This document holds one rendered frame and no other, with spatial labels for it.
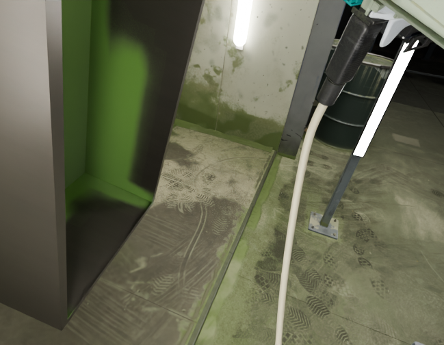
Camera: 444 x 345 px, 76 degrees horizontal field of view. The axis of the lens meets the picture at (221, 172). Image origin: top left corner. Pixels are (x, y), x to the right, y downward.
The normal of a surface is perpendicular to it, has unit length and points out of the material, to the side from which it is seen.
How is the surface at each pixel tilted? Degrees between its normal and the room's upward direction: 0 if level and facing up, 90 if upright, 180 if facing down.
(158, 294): 0
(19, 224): 90
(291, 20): 90
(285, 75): 90
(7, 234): 90
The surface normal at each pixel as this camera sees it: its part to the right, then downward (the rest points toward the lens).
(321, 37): -0.35, 0.51
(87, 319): 0.12, -0.81
